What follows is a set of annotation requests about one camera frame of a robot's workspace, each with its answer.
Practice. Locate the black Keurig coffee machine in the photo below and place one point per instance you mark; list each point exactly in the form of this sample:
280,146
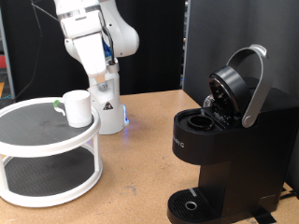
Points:
243,155

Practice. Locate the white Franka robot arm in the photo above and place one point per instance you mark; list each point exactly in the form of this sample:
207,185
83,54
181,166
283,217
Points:
102,109

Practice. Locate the black curtain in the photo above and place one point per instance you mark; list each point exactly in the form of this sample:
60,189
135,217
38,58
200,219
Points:
155,46

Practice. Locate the grey partition panel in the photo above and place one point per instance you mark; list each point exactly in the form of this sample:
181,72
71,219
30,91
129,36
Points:
218,25

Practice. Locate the white two-tier turntable shelf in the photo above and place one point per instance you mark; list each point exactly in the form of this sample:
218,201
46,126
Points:
37,149

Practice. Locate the black tape strip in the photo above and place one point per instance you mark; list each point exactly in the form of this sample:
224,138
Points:
264,217

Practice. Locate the red background object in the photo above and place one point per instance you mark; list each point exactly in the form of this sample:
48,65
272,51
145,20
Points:
2,60

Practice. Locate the grey metal frame post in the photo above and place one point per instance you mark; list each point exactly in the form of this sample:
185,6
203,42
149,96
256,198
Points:
8,62

